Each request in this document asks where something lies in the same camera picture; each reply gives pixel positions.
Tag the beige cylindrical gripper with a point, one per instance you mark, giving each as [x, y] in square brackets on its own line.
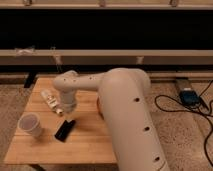
[68, 102]

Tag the black eraser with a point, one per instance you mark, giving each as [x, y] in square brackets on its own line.
[64, 130]

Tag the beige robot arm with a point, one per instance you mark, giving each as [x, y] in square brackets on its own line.
[121, 94]

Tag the white plastic bottle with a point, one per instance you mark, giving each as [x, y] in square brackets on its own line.
[51, 102]

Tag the wooden table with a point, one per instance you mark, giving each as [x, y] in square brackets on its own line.
[88, 142]

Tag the orange bowl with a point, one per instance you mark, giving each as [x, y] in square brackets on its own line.
[98, 107]

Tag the clear plastic cup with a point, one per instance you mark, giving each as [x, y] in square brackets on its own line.
[30, 123]

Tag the blue power adapter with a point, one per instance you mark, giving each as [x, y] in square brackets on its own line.
[189, 97]

